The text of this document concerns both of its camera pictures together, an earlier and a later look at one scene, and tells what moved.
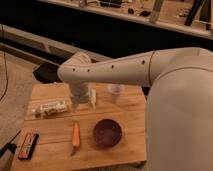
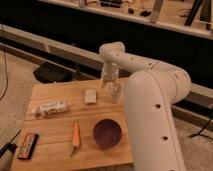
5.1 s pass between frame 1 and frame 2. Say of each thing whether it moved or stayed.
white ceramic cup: stayed
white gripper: moved
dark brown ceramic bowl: stayed
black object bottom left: stayed
